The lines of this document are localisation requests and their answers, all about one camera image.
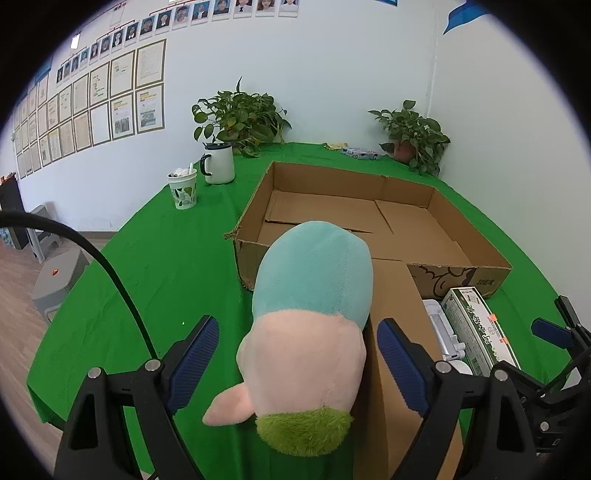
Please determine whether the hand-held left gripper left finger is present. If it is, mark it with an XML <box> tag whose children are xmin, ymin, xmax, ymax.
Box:
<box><xmin>54</xmin><ymin>315</ymin><xmax>220</xmax><ymax>480</ymax></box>

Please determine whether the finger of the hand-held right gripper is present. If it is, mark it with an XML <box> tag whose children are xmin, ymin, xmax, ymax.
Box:
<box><xmin>531</xmin><ymin>318</ymin><xmax>578</xmax><ymax>352</ymax></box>
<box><xmin>554</xmin><ymin>295</ymin><xmax>591</xmax><ymax>342</ymax></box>

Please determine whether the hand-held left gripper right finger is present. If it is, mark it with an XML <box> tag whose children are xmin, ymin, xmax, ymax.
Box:
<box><xmin>376</xmin><ymin>318</ymin><xmax>541</xmax><ymax>480</ymax></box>

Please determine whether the white phone stand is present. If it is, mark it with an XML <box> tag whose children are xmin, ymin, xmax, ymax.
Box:
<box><xmin>421</xmin><ymin>299</ymin><xmax>466</xmax><ymax>361</ymax></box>

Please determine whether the small brown cardboard box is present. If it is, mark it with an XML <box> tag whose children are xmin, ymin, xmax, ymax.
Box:
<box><xmin>353</xmin><ymin>258</ymin><xmax>464</xmax><ymax>480</ymax></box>

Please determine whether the green and white carton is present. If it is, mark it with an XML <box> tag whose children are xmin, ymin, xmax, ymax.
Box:
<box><xmin>440</xmin><ymin>286</ymin><xmax>522</xmax><ymax>377</ymax></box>

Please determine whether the teal and pink plush toy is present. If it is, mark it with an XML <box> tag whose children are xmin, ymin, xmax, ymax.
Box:
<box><xmin>202</xmin><ymin>220</ymin><xmax>374</xmax><ymax>454</ymax></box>

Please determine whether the large cardboard box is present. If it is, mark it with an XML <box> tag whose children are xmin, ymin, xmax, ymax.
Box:
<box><xmin>224</xmin><ymin>161</ymin><xmax>512</xmax><ymax>301</ymax></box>

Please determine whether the green tablecloth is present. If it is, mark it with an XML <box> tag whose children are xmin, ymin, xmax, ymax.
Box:
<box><xmin>27</xmin><ymin>142</ymin><xmax>583</xmax><ymax>480</ymax></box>

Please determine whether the leaf-print paper cup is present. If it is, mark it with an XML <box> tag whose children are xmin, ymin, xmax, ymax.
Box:
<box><xmin>167</xmin><ymin>162</ymin><xmax>199</xmax><ymax>210</ymax></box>

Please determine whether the potted plant in terracotta pot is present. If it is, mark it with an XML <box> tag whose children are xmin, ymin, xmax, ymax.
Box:
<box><xmin>368</xmin><ymin>100</ymin><xmax>451</xmax><ymax>177</ymax></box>

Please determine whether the large leafy potted plant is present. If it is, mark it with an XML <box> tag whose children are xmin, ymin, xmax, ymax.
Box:
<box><xmin>191</xmin><ymin>76</ymin><xmax>293</xmax><ymax>158</ymax></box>

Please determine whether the black cable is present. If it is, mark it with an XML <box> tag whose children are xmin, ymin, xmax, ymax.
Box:
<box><xmin>0</xmin><ymin>212</ymin><xmax>160</xmax><ymax>361</ymax></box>

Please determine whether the white mug with black handle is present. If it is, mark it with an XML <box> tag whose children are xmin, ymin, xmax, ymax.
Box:
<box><xmin>199</xmin><ymin>142</ymin><xmax>236</xmax><ymax>185</ymax></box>

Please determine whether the group of framed wall documents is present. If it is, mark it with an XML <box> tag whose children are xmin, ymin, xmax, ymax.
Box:
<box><xmin>11</xmin><ymin>39</ymin><xmax>167</xmax><ymax>178</ymax></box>

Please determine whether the blue wall sign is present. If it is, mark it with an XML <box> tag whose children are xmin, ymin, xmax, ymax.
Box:
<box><xmin>443</xmin><ymin>0</ymin><xmax>490</xmax><ymax>37</ymax></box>

